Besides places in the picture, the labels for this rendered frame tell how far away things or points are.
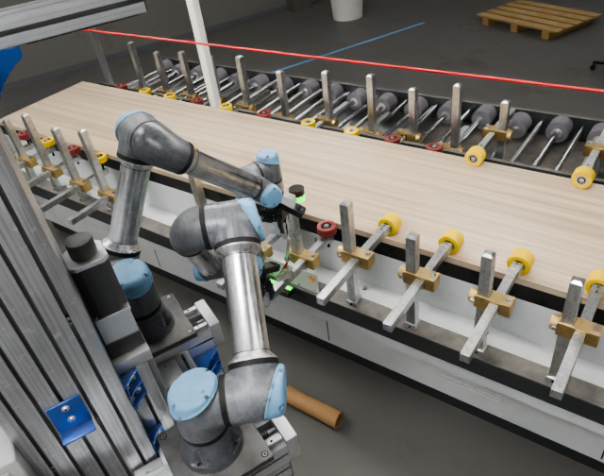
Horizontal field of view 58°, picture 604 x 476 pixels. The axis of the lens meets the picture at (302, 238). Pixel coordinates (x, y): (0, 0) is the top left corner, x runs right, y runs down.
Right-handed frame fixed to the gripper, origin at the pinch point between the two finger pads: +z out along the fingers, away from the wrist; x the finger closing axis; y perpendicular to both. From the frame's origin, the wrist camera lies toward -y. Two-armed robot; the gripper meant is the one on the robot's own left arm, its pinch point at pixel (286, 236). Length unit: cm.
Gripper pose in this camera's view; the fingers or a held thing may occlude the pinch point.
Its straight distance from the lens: 204.7
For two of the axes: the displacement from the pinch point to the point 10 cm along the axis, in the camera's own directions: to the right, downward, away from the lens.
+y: -9.6, -0.7, 2.7
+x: -2.6, 6.1, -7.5
